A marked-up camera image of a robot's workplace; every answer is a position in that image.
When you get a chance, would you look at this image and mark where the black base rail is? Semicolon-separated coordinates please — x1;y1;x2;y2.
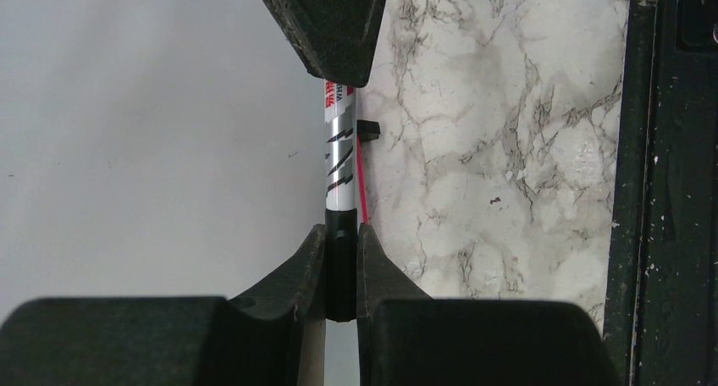
603;0;717;385

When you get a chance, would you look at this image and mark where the red framed whiteboard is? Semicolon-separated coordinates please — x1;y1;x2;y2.
1;0;325;317

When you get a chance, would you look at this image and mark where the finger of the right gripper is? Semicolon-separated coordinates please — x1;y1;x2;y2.
262;0;386;88

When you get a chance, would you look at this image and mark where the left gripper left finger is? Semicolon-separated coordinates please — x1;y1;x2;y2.
1;225;325;385

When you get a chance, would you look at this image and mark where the black whiteboard foot clip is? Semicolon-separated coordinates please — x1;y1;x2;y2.
356;119;381;143

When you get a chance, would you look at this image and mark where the white whiteboard marker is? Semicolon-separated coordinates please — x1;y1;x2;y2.
323;79;358;213

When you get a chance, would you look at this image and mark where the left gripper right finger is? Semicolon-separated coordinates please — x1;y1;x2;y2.
356;224;620;385

